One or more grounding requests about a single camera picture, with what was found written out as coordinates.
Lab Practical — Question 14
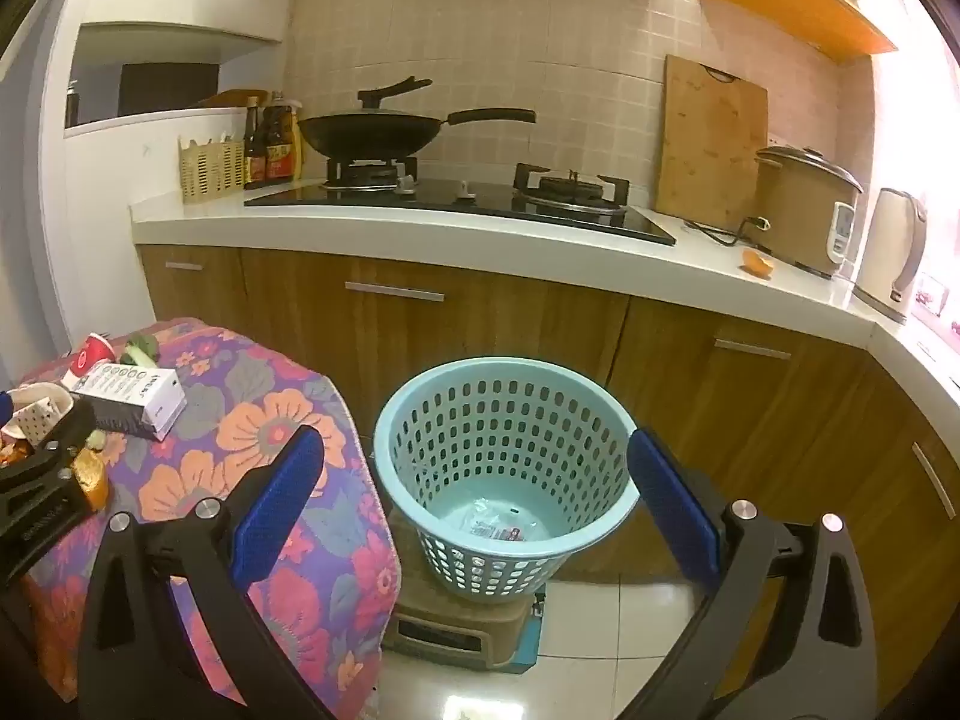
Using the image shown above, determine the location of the orange wall cabinet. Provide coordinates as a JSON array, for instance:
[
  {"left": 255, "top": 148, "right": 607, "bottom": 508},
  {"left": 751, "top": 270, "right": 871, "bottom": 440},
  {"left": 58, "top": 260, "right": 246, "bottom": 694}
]
[{"left": 693, "top": 0, "right": 901, "bottom": 62}]

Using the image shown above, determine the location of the wooden cutting board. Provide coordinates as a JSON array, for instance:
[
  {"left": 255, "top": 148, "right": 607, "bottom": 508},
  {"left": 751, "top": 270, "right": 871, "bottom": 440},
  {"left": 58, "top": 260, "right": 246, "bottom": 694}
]
[{"left": 654, "top": 53, "right": 770, "bottom": 232}]

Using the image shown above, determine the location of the beige plastic stool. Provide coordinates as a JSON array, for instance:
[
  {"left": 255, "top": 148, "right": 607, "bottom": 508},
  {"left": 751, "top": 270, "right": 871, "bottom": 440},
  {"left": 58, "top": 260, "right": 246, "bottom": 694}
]
[{"left": 381, "top": 517, "right": 546, "bottom": 674}]

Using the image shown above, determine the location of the black wok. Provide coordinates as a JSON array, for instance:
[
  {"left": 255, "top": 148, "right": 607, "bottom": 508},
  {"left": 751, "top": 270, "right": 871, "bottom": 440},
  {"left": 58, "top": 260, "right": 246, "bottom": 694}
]
[{"left": 298, "top": 108, "right": 538, "bottom": 163}]

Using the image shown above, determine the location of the bok choy leaf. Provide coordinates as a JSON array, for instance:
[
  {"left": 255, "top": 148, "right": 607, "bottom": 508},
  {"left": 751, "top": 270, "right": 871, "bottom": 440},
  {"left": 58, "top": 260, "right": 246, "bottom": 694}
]
[{"left": 120, "top": 333, "right": 163, "bottom": 370}]

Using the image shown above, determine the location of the wooden kitchen cabinet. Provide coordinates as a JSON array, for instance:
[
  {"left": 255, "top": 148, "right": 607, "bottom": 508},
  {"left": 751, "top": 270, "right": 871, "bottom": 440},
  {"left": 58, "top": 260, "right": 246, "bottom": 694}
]
[{"left": 133, "top": 242, "right": 960, "bottom": 720}]

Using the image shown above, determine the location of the dark sauce bottle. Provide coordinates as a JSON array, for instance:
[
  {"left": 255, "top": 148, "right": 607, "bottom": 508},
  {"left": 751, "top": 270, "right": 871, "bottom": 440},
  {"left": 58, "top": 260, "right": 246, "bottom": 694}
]
[
  {"left": 264, "top": 92, "right": 296, "bottom": 183},
  {"left": 243, "top": 96, "right": 271, "bottom": 191}
]

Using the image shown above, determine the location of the orange peel piece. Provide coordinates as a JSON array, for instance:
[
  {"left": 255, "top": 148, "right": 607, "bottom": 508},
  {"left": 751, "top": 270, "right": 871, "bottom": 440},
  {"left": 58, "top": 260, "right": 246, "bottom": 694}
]
[{"left": 71, "top": 450, "right": 112, "bottom": 515}]

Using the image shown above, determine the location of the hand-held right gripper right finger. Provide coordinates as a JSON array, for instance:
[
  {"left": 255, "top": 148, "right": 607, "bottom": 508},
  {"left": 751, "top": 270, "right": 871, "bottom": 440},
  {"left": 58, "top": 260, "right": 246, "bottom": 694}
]
[{"left": 627, "top": 426, "right": 880, "bottom": 720}]

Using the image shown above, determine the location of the black power cord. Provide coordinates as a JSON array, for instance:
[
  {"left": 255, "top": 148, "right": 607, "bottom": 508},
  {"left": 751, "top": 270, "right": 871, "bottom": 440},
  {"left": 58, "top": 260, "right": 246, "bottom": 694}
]
[{"left": 682, "top": 215, "right": 771, "bottom": 250}]

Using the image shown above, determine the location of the crumpled white dotted cup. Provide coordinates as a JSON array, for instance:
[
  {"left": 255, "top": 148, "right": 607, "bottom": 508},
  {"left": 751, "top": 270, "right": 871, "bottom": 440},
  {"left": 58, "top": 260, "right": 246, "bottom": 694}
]
[{"left": 0, "top": 382, "right": 76, "bottom": 442}]

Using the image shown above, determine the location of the light blue plastic basket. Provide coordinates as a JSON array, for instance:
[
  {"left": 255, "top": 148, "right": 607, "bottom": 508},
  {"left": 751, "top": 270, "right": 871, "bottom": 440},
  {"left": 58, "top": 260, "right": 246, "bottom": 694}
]
[{"left": 373, "top": 357, "right": 640, "bottom": 602}]

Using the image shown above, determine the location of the beige rice cooker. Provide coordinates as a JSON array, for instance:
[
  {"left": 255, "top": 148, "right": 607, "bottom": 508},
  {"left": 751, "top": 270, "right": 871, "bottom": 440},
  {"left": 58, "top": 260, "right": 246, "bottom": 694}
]
[{"left": 751, "top": 145, "right": 866, "bottom": 280}]

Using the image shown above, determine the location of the clear plastic wrapper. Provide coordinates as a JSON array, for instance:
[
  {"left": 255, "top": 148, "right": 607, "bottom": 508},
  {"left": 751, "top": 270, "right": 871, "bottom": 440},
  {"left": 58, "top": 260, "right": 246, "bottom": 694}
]
[{"left": 459, "top": 501, "right": 542, "bottom": 545}]

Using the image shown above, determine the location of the long metal cabinet handle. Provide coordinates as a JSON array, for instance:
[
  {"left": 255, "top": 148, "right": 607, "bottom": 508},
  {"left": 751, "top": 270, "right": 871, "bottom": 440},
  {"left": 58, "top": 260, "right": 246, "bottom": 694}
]
[{"left": 344, "top": 280, "right": 446, "bottom": 303}]

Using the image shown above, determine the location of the floral cloth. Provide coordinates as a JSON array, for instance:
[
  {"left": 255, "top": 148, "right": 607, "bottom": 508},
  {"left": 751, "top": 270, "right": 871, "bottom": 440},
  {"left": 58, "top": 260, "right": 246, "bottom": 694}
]
[{"left": 19, "top": 317, "right": 402, "bottom": 720}]

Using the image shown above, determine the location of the cream electric kettle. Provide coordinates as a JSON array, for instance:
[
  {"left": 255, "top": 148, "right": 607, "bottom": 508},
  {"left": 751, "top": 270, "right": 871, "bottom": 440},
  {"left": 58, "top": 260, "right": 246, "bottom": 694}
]
[{"left": 854, "top": 187, "right": 929, "bottom": 326}]

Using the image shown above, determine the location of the white milk carton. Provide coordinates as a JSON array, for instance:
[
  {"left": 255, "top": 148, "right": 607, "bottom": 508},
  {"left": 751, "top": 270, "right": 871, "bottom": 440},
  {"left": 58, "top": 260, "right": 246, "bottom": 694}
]
[{"left": 70, "top": 361, "right": 188, "bottom": 442}]

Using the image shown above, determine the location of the red paper cup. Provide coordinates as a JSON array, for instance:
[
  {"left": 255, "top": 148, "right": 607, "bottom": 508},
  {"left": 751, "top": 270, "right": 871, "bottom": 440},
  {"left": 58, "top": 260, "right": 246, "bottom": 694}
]
[{"left": 61, "top": 331, "right": 118, "bottom": 391}]

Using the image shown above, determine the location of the black glass gas stove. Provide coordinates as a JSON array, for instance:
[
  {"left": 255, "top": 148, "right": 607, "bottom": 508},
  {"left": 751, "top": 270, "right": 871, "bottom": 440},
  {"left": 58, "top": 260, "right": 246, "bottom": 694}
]
[{"left": 243, "top": 156, "right": 677, "bottom": 246}]

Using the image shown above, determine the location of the yellow plastic basket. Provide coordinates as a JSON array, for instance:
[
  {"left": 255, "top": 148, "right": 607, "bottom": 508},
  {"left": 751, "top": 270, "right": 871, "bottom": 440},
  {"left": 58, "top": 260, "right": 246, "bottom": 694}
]
[{"left": 178, "top": 133, "right": 248, "bottom": 204}]

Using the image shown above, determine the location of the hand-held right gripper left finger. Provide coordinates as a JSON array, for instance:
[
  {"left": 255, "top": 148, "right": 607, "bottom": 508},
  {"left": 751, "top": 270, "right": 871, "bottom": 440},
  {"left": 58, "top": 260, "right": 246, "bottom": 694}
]
[{"left": 79, "top": 424, "right": 338, "bottom": 720}]

